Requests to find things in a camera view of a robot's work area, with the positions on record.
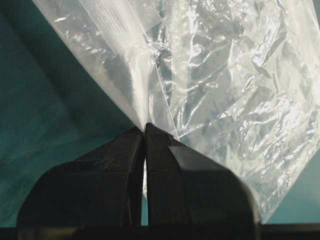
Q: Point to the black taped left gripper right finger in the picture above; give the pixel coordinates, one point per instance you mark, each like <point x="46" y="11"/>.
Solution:
<point x="186" y="187"/>

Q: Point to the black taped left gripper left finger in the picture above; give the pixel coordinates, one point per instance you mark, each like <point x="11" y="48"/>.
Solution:
<point x="101" y="188"/>

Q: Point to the clear zip bag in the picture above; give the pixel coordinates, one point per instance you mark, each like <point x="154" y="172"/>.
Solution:
<point x="236" y="80"/>

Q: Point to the teal table mat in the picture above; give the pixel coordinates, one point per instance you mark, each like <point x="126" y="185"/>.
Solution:
<point x="51" y="109"/>

